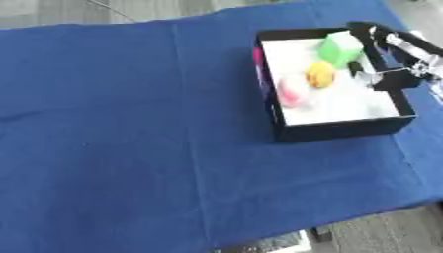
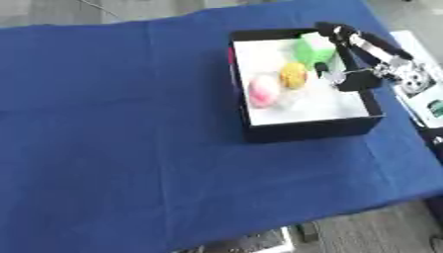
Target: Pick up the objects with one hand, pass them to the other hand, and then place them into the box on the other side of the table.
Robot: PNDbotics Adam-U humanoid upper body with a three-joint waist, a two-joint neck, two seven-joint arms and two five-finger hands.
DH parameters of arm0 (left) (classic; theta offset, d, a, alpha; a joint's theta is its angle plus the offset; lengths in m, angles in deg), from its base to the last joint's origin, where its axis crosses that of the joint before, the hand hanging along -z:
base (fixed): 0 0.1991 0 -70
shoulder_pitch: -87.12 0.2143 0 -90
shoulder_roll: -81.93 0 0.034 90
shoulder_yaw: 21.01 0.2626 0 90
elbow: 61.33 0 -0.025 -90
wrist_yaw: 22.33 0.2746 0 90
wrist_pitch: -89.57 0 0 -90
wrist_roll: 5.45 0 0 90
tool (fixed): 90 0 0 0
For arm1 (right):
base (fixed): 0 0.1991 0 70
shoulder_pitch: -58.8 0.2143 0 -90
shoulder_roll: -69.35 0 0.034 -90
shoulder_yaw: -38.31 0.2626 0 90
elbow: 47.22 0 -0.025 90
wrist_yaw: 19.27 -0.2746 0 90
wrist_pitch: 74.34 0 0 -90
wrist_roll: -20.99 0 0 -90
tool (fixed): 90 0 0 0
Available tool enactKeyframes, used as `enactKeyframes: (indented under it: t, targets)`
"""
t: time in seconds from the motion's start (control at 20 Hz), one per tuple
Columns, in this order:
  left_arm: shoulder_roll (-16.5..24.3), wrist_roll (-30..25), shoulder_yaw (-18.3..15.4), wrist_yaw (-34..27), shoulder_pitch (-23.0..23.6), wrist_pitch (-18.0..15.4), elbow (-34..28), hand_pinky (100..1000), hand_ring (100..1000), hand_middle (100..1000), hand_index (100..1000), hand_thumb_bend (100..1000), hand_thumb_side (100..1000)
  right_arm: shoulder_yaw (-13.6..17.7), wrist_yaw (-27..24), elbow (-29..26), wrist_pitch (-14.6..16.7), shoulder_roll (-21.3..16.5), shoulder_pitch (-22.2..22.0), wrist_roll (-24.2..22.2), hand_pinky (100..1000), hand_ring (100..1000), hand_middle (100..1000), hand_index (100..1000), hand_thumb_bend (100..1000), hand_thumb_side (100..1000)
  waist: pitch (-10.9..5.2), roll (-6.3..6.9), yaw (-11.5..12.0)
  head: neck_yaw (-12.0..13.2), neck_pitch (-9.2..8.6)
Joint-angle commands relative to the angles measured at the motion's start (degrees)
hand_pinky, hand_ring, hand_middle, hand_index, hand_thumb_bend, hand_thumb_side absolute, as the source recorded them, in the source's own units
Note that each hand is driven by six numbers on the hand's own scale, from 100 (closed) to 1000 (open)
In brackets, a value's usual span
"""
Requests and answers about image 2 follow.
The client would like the green cube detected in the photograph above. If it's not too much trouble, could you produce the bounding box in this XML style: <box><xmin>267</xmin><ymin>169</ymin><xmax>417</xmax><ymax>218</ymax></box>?
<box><xmin>292</xmin><ymin>32</ymin><xmax>339</xmax><ymax>71</ymax></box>

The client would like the pink and white toy peach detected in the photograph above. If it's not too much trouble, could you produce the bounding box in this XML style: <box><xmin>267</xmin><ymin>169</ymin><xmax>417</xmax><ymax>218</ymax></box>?
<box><xmin>247</xmin><ymin>74</ymin><xmax>284</xmax><ymax>109</ymax></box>

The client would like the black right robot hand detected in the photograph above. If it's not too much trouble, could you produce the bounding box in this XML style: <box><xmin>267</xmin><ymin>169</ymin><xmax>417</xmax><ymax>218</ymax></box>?
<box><xmin>312</xmin><ymin>21</ymin><xmax>415</xmax><ymax>93</ymax></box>

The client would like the black box with white inside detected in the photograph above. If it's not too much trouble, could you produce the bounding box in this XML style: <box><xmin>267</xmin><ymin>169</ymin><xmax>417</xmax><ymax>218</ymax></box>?
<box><xmin>226</xmin><ymin>27</ymin><xmax>388</xmax><ymax>144</ymax></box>

